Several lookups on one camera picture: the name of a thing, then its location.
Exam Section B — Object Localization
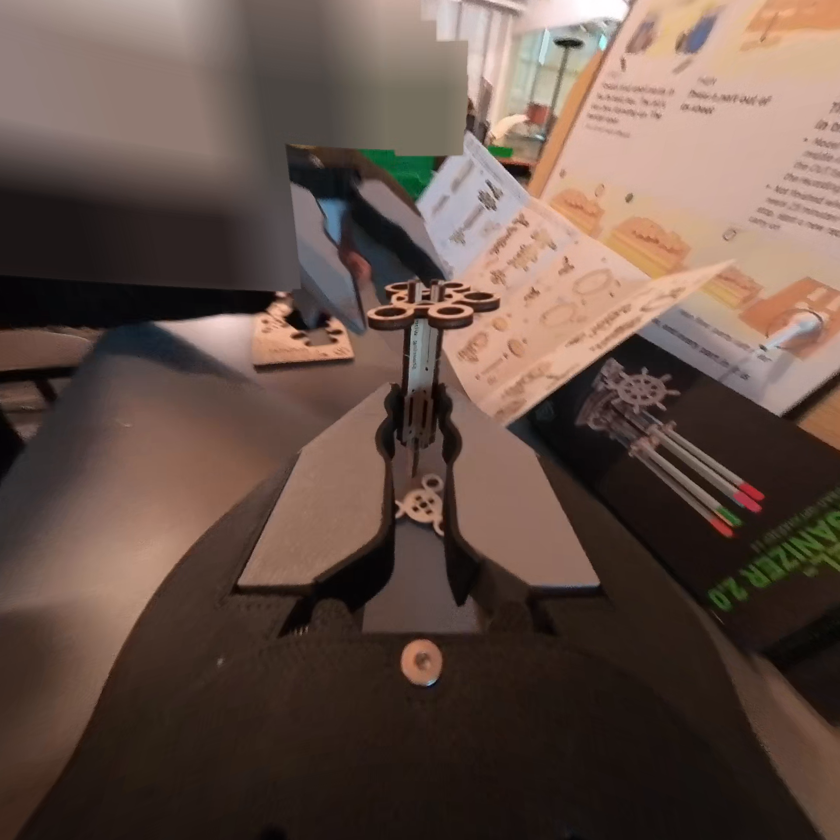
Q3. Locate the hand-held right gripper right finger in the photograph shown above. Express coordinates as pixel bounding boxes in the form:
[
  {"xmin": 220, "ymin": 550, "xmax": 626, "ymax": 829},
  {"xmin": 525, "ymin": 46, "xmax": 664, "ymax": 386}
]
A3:
[{"xmin": 437, "ymin": 382, "xmax": 602, "ymax": 608}]

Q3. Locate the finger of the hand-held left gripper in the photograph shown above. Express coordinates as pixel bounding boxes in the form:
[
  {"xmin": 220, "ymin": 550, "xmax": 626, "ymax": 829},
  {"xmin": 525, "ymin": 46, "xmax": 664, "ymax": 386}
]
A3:
[
  {"xmin": 292, "ymin": 192, "xmax": 368, "ymax": 332},
  {"xmin": 350, "ymin": 176, "xmax": 449, "ymax": 280}
]

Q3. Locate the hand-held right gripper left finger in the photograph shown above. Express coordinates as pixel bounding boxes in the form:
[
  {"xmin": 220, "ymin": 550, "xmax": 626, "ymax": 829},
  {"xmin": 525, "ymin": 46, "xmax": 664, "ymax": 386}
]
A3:
[{"xmin": 236, "ymin": 382, "xmax": 400, "ymax": 589}]

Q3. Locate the three-ring wooden disc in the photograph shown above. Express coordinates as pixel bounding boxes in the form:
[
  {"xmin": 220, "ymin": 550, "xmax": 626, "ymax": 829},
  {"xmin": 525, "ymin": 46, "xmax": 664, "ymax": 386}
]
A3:
[{"xmin": 395, "ymin": 474, "xmax": 448, "ymax": 536}]

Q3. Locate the wooden shaft assembly with rings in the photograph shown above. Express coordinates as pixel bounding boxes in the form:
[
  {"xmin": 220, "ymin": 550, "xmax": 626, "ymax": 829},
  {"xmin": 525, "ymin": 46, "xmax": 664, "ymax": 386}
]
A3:
[{"xmin": 366, "ymin": 278, "xmax": 501, "ymax": 479}]

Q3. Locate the wooden parts sheet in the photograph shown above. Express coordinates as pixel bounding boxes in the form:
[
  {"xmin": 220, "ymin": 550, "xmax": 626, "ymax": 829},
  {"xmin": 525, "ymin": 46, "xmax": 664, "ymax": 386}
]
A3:
[{"xmin": 251, "ymin": 295, "xmax": 357, "ymax": 367}]

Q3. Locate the black model kit box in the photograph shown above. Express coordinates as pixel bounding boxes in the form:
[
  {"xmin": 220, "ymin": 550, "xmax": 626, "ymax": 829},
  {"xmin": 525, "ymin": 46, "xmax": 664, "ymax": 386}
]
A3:
[{"xmin": 525, "ymin": 338, "xmax": 840, "ymax": 657}]

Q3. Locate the folded illustrated instruction booklet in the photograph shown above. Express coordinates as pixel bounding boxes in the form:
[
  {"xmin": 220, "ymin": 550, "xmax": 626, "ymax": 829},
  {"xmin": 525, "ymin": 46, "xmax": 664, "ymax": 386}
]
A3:
[{"xmin": 416, "ymin": 131, "xmax": 737, "ymax": 424}]

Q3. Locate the black floor stand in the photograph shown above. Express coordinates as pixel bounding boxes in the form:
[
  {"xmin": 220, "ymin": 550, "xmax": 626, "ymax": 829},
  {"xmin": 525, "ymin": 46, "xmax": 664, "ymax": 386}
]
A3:
[{"xmin": 550, "ymin": 36, "xmax": 586, "ymax": 122}]

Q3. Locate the large illustrated instruction sheet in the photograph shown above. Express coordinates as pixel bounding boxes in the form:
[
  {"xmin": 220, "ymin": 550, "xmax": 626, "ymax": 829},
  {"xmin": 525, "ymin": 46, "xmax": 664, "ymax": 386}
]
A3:
[{"xmin": 528, "ymin": 0, "xmax": 840, "ymax": 417}]

